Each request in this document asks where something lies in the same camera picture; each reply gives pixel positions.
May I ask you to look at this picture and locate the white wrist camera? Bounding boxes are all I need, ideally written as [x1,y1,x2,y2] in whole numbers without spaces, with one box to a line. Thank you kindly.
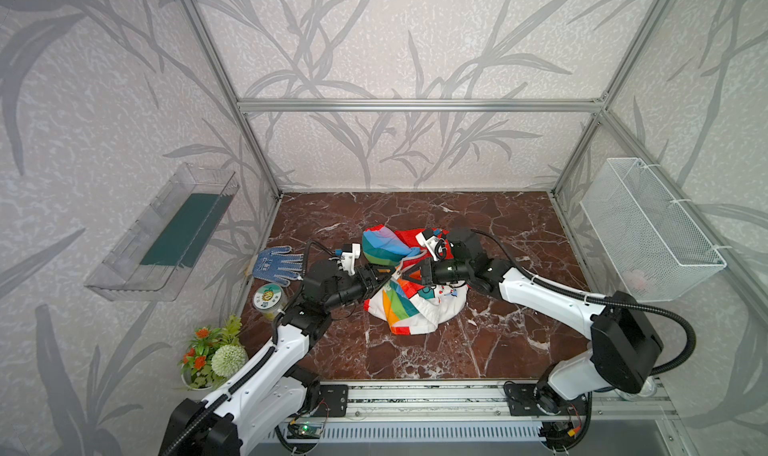
[416,228,451,262]
[335,243,361,276]

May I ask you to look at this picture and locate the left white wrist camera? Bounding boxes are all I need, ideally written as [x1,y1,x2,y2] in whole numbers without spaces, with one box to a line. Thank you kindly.
[335,243,361,276]

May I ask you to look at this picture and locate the blue dotted work glove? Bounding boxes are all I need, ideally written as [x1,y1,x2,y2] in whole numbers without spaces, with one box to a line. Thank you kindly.
[250,246,304,287]

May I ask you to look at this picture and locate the aluminium front rail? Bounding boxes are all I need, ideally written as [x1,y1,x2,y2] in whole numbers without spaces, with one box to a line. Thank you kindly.
[320,379,679,423]

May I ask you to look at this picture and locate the pink object in basket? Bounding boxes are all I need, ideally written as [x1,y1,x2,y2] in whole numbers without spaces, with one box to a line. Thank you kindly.
[622,269,655,298]

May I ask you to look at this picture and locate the green round tape roll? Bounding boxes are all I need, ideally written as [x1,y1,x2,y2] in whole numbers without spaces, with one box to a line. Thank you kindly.
[251,283,288,322]

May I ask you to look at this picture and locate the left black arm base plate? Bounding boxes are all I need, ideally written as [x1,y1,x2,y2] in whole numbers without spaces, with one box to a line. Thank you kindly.
[300,383,349,418]

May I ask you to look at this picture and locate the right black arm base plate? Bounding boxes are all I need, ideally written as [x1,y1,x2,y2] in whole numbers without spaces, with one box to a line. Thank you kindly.
[502,381,591,417]

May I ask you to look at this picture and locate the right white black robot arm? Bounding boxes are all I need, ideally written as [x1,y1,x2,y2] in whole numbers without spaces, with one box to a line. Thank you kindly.
[401,228,697,414]

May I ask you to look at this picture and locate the aluminium cage frame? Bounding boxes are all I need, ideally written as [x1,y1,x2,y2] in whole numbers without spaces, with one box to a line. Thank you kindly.
[167,0,768,325]

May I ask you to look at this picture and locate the clear plastic wall shelf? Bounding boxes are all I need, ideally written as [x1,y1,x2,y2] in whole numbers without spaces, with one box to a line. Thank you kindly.
[85,163,240,302]

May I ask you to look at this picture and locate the white red rainbow jacket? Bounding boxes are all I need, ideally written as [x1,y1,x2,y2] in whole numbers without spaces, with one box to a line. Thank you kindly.
[362,225,468,335]

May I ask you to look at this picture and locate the potted artificial flower plant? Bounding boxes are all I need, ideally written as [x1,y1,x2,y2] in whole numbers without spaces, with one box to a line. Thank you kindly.
[179,315,248,391]

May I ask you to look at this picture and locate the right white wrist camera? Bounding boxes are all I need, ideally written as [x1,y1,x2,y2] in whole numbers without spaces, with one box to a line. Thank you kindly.
[416,228,451,262]

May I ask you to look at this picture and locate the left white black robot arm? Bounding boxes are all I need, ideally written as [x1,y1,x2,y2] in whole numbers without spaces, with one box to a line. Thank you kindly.
[159,260,396,455]

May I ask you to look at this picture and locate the white wire mesh basket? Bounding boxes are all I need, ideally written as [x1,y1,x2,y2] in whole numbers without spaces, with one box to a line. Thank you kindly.
[581,157,727,302]

